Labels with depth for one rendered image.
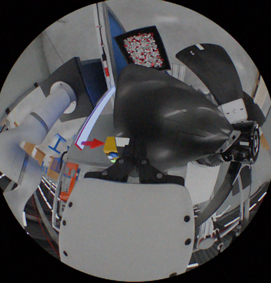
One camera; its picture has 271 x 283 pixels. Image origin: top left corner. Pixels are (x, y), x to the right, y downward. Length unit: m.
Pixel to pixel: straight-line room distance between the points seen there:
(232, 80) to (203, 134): 0.23
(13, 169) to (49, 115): 0.23
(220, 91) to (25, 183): 0.64
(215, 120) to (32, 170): 0.45
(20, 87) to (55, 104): 1.39
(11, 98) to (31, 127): 1.35
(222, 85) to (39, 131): 0.58
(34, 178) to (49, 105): 0.25
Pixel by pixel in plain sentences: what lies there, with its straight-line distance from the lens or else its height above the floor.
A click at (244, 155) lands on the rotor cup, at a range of 0.28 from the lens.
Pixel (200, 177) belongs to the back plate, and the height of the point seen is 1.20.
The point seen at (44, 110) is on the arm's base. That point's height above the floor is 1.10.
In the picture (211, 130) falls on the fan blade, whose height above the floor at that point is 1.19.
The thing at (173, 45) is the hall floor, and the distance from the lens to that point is 1.36.
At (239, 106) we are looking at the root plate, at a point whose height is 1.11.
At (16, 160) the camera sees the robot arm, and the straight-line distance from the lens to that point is 0.33.
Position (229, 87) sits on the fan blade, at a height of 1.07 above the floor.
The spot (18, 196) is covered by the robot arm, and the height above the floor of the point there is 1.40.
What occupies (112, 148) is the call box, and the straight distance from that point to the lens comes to 0.42.
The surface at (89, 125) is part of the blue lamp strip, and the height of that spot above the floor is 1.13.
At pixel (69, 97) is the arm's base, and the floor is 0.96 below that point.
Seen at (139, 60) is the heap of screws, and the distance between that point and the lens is 0.41.
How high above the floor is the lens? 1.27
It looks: 37 degrees down
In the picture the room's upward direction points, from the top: 176 degrees counter-clockwise
